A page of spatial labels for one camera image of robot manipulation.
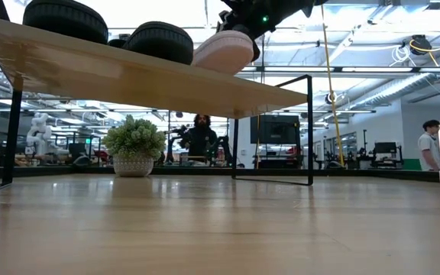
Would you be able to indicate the black rubber slide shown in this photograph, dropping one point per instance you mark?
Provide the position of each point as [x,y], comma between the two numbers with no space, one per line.
[65,21]
[159,42]

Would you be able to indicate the wooden shelf black metal frame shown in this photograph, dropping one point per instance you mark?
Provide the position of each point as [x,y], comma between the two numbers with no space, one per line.
[147,84]

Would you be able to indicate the black monitor cart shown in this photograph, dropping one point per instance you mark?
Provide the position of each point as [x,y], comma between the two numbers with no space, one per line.
[275,131]

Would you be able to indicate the person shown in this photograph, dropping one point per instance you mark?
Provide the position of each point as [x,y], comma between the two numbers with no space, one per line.
[201,139]
[429,149]

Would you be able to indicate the green plant in white pot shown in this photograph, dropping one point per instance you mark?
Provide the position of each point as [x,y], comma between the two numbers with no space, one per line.
[134,141]

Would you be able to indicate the black desk monitor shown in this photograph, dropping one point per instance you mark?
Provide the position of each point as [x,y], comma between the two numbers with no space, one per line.
[385,147]

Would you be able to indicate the white humanoid robot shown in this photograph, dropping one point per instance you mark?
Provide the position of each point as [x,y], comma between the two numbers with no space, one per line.
[40,133]

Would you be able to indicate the silver ventilation duct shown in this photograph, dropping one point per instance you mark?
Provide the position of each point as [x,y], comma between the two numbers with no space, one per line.
[395,89]

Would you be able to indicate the black table edge rail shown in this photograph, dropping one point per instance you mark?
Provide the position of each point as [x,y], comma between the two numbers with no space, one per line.
[357,173]

